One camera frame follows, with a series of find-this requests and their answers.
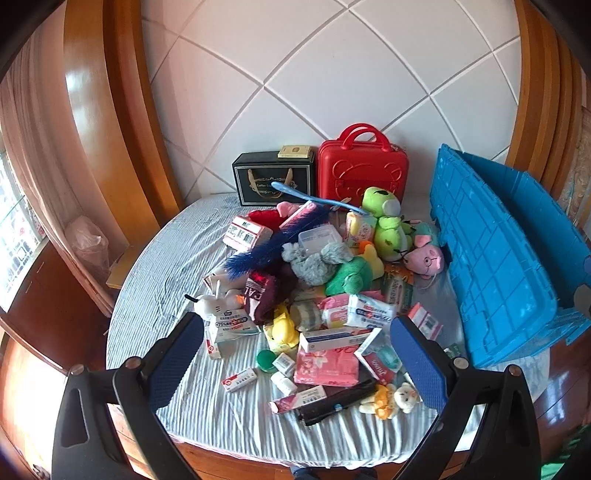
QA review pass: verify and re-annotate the tan wooden board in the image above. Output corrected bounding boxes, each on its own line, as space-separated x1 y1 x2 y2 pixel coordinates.
106 244 134 291

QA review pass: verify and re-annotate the blue plastic crate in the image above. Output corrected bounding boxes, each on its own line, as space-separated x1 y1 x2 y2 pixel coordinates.
429 143 591 370

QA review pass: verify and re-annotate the pink toothpaste box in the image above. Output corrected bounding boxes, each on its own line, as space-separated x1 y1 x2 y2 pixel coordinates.
269 385 328 415

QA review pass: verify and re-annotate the black rectangular case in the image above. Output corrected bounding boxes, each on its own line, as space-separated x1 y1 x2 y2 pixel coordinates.
295 378 380 425

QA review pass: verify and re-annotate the blue white wipes packet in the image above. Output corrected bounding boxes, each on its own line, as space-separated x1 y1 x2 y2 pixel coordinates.
346 293 398 330
203 309 264 344

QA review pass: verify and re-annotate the yellow pink packet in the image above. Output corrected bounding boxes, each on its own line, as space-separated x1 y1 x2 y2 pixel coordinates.
344 210 377 245

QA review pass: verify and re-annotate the dark wooden cabinet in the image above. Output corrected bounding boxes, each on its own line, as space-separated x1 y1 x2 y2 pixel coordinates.
0 240 116 370

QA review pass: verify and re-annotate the maroon knitted hat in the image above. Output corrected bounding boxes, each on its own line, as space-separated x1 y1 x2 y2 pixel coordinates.
242 265 301 324

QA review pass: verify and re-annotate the pink pig plush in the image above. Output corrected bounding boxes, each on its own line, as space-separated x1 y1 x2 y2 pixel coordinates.
404 233 446 280

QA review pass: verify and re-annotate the clear plastic bag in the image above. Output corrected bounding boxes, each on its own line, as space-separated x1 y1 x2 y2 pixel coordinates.
65 215 112 278

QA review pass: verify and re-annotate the small white red box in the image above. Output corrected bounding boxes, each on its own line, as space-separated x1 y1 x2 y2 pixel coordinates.
221 368 258 394
204 335 236 360

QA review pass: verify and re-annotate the blue feather duster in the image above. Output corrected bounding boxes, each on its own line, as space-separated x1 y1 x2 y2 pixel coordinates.
224 198 342 278

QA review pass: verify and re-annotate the yellow long-handled plastic tool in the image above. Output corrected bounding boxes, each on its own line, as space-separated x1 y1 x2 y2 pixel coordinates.
263 305 300 355

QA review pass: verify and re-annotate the white dog plush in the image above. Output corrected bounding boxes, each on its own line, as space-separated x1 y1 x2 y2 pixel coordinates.
185 288 245 324

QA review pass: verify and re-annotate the green white medicine box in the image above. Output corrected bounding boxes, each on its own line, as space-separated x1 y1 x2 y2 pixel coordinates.
381 274 416 312

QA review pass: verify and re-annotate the beige curtain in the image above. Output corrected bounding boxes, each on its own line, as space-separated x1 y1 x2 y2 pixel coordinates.
0 78 70 241

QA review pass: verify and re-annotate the white padded headboard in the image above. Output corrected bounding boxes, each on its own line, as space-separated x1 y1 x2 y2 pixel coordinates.
141 0 525 217

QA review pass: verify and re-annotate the light teal plush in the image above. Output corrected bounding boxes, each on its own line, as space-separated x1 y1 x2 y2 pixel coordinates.
409 219 439 241

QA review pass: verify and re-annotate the pink floral tissue pack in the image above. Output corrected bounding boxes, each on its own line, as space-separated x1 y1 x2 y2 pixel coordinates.
293 344 361 387

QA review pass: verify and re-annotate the window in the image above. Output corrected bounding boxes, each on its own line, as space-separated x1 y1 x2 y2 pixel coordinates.
0 148 49 315

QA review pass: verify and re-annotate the small red suitcase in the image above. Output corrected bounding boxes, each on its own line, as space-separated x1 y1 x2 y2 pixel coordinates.
317 122 408 206

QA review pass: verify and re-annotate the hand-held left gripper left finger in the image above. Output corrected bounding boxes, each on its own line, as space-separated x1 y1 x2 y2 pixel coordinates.
51 311 206 480

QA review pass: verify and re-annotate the grey plush toy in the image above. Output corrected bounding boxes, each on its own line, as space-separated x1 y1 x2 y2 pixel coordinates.
281 240 354 287

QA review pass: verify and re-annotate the white red barcode box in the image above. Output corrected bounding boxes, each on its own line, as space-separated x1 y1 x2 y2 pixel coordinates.
223 216 273 252

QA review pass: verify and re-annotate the patterned wall hanging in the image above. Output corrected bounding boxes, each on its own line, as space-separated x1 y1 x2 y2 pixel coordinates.
556 106 591 222

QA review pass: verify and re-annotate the pink wet wipes pack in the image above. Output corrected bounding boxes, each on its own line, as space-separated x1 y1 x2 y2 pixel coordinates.
318 295 354 328

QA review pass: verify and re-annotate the orange printed packet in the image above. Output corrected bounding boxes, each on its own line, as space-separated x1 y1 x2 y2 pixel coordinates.
383 263 416 282

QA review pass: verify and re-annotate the small yellow bear plush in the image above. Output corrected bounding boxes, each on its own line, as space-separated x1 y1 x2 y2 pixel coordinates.
359 382 419 420

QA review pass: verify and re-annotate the red cloth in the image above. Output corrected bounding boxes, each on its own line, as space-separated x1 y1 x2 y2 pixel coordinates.
247 209 287 232

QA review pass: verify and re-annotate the green frog plush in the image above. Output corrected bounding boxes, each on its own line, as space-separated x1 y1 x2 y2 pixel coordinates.
360 186 414 264

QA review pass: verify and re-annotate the dark green plush toy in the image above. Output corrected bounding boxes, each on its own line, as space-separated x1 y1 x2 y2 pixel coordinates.
324 242 385 296

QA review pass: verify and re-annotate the black gift box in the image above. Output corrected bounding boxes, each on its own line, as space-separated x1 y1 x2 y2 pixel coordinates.
232 150 317 207

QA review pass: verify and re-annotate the white paper roll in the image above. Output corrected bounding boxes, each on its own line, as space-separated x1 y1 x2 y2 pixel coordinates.
203 272 243 296

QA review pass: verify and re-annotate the striped grey bedsheet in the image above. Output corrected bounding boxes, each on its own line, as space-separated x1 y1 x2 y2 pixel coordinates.
105 191 552 464

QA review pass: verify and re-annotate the pink white small box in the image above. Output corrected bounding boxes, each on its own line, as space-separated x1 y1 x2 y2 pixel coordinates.
406 302 444 340

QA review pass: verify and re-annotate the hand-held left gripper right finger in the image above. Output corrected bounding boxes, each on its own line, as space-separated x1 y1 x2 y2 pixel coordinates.
390 316 541 480

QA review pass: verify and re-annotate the clear plastic box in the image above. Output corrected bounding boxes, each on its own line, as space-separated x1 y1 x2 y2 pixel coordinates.
298 224 342 254

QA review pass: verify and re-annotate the blue long-handled plastic spoon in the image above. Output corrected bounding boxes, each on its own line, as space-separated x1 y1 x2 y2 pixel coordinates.
271 181 370 215

